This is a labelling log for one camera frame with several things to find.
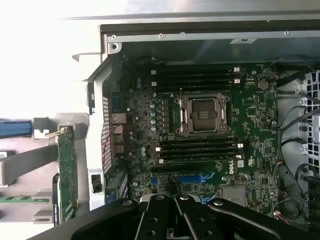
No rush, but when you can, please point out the grey chipset heatsink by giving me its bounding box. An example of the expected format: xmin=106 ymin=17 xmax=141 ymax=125
xmin=221 ymin=185 xmax=247 ymax=207

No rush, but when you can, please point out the blue expansion slot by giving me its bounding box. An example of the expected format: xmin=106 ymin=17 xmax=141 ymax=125
xmin=199 ymin=193 xmax=217 ymax=204
xmin=150 ymin=172 xmax=216 ymax=185

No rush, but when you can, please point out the black RAM slot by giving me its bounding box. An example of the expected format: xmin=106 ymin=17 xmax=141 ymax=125
xmin=155 ymin=146 xmax=244 ymax=154
xmin=151 ymin=84 xmax=241 ymax=91
xmin=151 ymin=66 xmax=241 ymax=73
xmin=151 ymin=72 xmax=241 ymax=79
xmin=151 ymin=78 xmax=241 ymax=85
xmin=156 ymin=139 xmax=244 ymax=147
xmin=156 ymin=152 xmax=243 ymax=160

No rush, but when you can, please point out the black expansion slot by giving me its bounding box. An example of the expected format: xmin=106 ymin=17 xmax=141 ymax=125
xmin=150 ymin=165 xmax=201 ymax=175

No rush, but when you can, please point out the green motherboard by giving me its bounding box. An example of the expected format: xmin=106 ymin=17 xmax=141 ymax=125
xmin=109 ymin=58 xmax=281 ymax=223

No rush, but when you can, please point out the grey plastic parts rack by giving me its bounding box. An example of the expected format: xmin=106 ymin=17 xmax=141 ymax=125
xmin=0 ymin=112 xmax=91 ymax=228

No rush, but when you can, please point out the metal CPU socket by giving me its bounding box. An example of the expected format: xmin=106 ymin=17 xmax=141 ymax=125
xmin=174 ymin=92 xmax=232 ymax=138

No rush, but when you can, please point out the hard disk in blue caddy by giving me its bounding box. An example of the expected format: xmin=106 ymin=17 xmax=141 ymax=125
xmin=0 ymin=119 xmax=33 ymax=138

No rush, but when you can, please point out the round coin battery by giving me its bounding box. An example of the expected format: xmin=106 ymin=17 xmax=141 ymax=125
xmin=257 ymin=79 xmax=270 ymax=91

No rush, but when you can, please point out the open black PC case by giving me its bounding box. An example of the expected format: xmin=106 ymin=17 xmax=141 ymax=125
xmin=71 ymin=17 xmax=320 ymax=240

